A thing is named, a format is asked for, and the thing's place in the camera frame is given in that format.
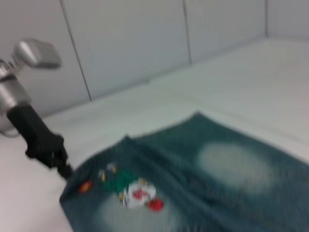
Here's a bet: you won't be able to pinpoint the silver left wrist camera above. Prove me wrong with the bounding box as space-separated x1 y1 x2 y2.
11 38 62 70

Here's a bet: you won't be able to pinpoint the blue denim shorts with print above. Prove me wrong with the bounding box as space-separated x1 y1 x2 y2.
59 111 309 232

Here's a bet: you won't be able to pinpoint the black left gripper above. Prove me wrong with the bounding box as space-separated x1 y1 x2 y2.
6 105 73 181

